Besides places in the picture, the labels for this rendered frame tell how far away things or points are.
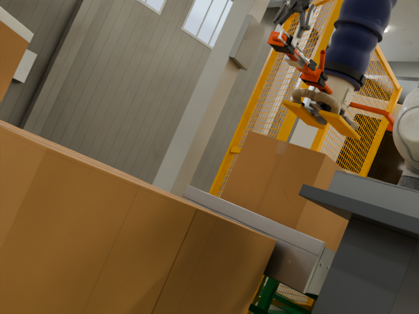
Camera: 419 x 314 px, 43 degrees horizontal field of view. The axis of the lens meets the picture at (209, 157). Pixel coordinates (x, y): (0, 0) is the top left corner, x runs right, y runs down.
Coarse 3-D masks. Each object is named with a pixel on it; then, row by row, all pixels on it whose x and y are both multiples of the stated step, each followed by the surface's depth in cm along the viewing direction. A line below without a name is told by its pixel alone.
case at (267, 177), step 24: (264, 144) 238; (288, 144) 231; (240, 168) 241; (264, 168) 234; (288, 168) 228; (312, 168) 222; (336, 168) 232; (240, 192) 237; (264, 192) 230; (288, 192) 224; (264, 216) 227; (288, 216) 221; (312, 216) 227; (336, 216) 247; (336, 240) 255
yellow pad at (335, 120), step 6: (324, 114) 235; (330, 114) 233; (336, 114) 232; (330, 120) 241; (336, 120) 236; (342, 120) 235; (336, 126) 249; (342, 126) 244; (348, 126) 242; (342, 132) 256; (348, 132) 251; (354, 132) 251; (354, 138) 260
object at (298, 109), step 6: (282, 102) 247; (288, 102) 245; (294, 108) 247; (300, 108) 243; (300, 114) 255; (306, 114) 249; (312, 114) 263; (306, 120) 264; (312, 120) 258; (318, 126) 267; (324, 126) 269
